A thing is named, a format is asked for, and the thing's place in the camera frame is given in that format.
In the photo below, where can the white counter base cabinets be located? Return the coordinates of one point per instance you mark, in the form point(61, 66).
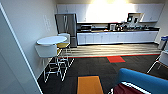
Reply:
point(116, 37)

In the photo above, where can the dark framed picture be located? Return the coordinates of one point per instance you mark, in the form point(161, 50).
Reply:
point(134, 18)

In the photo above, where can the white wardrobe door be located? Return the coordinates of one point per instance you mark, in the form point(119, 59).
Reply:
point(15, 56)

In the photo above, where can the white cabinet above refrigerator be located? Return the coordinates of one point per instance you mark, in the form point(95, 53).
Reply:
point(66, 8)

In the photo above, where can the grey refrigerator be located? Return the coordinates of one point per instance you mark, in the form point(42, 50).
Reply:
point(66, 29)

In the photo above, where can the round white table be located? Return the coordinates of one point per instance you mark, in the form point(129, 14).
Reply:
point(51, 40)

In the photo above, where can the white wall cabinets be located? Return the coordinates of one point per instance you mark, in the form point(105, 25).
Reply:
point(106, 12)

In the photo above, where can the white wall switch panel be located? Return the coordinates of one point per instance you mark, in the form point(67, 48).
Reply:
point(47, 23)

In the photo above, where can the black microwave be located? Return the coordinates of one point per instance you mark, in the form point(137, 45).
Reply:
point(85, 28)

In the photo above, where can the black counter appliance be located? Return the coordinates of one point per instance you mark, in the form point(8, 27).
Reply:
point(120, 27)

